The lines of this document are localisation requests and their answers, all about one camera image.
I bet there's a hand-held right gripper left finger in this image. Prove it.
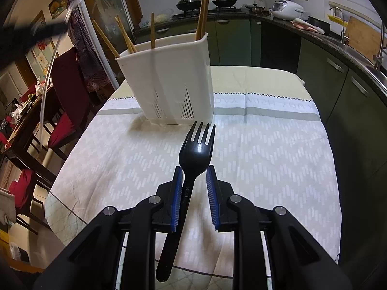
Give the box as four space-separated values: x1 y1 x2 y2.
33 166 184 290

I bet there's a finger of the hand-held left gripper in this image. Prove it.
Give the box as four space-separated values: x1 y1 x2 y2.
29 21 71 42

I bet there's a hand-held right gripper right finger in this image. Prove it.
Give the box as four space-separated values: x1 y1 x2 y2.
206 166 353 290

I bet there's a clear plastic spoon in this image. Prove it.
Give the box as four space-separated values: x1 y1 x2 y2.
39 0 107 154

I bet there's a black plastic fork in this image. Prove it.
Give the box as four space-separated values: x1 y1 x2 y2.
156 121 216 282

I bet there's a light bamboo chopstick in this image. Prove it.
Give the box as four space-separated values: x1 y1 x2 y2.
114 17 134 54
117 16 138 53

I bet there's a white plastic utensil holder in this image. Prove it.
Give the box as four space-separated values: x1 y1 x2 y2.
116 33 215 126

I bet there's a red checkered hanging cloth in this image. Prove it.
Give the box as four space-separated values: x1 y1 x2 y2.
66 0 110 93

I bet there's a dark chair with red cushion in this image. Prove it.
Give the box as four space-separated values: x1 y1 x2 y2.
6 154 61 236
39 47 95 160

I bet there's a white patterned cloth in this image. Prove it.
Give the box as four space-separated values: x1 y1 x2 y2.
45 92 343 277

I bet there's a dark wooden dining table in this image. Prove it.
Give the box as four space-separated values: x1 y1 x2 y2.
0 85 62 171

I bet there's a glass sliding door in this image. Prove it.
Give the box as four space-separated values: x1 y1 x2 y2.
82 0 142 88

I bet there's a cream tablecloth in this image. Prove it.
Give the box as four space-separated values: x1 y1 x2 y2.
45 66 343 290

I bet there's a green kitchen cabinet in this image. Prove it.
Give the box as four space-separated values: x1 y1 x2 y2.
298 35 387 170
133 16 300 73

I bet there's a gas stove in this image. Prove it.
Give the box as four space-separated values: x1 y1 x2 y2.
178 7 247 15

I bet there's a small dark pot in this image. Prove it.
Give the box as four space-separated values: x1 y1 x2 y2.
245 3 267 14

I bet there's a pink white towel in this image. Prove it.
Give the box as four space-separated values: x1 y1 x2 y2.
291 18 325 34

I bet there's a dark kitchen countertop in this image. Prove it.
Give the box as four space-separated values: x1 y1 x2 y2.
133 7 387 88

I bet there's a white rice cooker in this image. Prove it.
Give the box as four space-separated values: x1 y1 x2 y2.
270 0 307 22

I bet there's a stainless steel sink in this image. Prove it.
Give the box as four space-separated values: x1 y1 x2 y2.
335 41 387 77

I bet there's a chrome kitchen faucet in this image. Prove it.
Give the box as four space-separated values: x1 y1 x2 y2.
373 21 387 71
329 6 346 43

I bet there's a wooden cutting board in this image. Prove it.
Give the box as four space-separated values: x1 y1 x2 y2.
345 16 385 64

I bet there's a wall poster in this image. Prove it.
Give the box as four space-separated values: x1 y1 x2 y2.
48 0 66 21

